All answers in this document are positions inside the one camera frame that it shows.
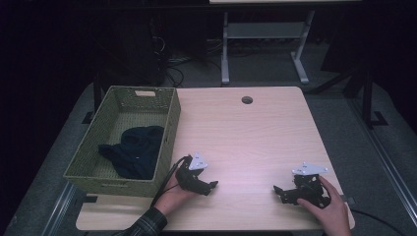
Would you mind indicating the aluminium floor rail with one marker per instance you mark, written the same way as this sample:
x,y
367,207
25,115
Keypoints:
x,y
60,209
383,154

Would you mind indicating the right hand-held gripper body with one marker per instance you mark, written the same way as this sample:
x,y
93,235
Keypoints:
x,y
309,191

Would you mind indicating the person's right hand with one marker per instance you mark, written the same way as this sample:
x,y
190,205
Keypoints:
x,y
332,216

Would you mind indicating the dark blue cloth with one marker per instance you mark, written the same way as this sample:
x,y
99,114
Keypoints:
x,y
137,154

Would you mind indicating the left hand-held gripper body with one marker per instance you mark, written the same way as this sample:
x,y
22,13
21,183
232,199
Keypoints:
x,y
188,177

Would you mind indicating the black metal stand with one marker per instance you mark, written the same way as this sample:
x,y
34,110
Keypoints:
x,y
97,98
367,98

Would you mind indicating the person's left hand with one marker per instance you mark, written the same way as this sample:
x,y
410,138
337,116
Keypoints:
x,y
172,198

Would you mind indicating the green woven basket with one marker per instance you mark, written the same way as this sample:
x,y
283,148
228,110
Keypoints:
x,y
98,178

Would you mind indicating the white metal table frame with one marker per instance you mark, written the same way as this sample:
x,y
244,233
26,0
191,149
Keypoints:
x,y
262,31

